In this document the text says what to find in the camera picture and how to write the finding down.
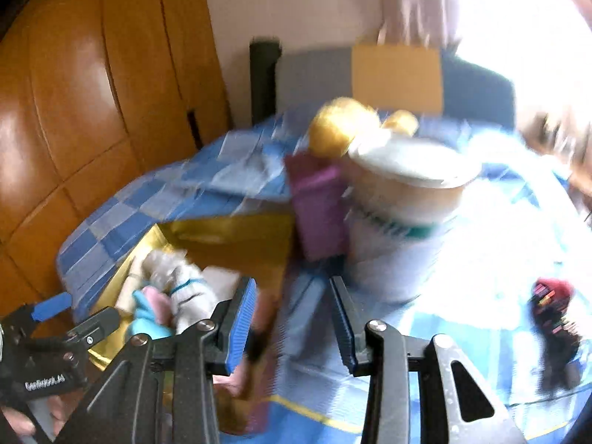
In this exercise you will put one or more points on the cream cloth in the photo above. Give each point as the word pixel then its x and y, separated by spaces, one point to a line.
pixel 129 286

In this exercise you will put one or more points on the grey yellow blue headboard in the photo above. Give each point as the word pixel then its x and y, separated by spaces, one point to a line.
pixel 393 74

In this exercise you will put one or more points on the person's left hand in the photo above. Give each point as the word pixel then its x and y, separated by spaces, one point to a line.
pixel 16 422

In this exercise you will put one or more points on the blue plush toy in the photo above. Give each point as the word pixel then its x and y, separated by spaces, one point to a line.
pixel 148 323

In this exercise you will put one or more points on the golden tray box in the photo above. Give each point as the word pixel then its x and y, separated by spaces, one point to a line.
pixel 222 240

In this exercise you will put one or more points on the yellow plush toy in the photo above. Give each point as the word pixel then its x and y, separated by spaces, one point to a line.
pixel 333 129

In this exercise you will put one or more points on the white sock bundle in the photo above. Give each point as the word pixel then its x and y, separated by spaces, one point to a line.
pixel 194 300

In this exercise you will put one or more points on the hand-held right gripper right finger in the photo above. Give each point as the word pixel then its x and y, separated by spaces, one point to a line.
pixel 344 333

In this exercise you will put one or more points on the black feathered toy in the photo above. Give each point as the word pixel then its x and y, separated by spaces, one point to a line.
pixel 559 351

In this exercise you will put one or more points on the purple box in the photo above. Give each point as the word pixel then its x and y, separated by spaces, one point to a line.
pixel 319 212

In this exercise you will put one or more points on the pink patterned curtain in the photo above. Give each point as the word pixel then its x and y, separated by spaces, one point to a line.
pixel 416 0

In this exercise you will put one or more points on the wooden wardrobe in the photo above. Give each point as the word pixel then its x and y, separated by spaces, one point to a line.
pixel 92 101

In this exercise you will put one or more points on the white protein powder can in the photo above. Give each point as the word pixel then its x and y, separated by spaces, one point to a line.
pixel 393 259

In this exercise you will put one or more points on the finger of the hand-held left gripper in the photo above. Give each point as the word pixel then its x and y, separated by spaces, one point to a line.
pixel 51 307
pixel 97 324

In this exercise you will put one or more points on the pink teal sock bundle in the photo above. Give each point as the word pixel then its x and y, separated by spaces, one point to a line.
pixel 157 304

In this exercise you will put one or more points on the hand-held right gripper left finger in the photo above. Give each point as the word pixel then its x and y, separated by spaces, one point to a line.
pixel 240 328

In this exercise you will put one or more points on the blue checkered bed sheet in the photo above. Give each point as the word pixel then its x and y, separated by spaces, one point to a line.
pixel 314 397

